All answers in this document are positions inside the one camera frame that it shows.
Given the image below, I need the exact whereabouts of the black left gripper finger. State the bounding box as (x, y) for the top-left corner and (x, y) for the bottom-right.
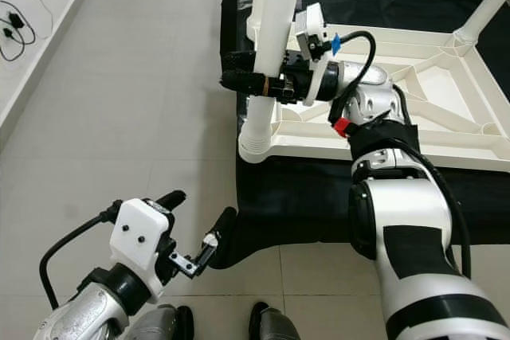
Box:
(120, 190), (186, 217)
(195, 206), (238, 271)

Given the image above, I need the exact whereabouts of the white plastic children table top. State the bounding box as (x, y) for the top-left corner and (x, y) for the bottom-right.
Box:
(237, 24), (510, 170)

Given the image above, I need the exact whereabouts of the black tablecloth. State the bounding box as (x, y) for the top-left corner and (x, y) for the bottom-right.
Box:
(219, 0), (510, 269)

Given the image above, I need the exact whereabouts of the black power plug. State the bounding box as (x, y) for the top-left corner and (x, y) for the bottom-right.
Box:
(8, 12), (25, 38)

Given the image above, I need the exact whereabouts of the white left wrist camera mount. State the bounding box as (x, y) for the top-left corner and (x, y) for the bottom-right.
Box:
(110, 199), (176, 293)

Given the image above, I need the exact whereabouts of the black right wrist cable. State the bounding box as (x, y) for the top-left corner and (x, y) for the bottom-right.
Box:
(331, 29), (377, 114)

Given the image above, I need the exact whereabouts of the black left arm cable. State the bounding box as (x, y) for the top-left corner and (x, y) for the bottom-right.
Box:
(38, 205), (124, 309)

